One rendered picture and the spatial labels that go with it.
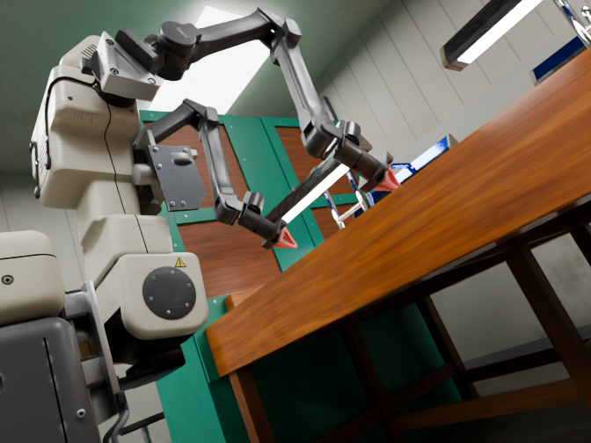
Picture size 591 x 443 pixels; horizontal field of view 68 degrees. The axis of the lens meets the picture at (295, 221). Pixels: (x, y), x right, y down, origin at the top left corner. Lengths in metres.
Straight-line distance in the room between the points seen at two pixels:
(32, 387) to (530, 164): 0.76
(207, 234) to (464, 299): 1.90
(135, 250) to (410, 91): 2.74
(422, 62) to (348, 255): 2.44
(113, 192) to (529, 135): 0.78
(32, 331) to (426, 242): 0.68
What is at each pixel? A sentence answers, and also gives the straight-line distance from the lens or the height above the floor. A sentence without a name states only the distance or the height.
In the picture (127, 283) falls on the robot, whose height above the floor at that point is 0.76.
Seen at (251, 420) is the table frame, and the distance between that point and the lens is 1.63.
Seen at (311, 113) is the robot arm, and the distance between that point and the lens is 1.08.
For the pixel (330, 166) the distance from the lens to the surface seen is 1.47.
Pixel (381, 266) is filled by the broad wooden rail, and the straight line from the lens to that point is 0.99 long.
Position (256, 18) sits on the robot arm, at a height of 1.39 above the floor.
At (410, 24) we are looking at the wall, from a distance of 3.47.
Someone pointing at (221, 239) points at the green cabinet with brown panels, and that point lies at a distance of 1.92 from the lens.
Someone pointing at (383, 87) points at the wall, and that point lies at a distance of 3.50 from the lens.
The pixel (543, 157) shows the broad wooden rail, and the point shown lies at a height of 0.66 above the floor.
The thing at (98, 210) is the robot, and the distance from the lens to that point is 0.95.
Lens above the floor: 0.52
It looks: 17 degrees up
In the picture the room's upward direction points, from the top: 23 degrees counter-clockwise
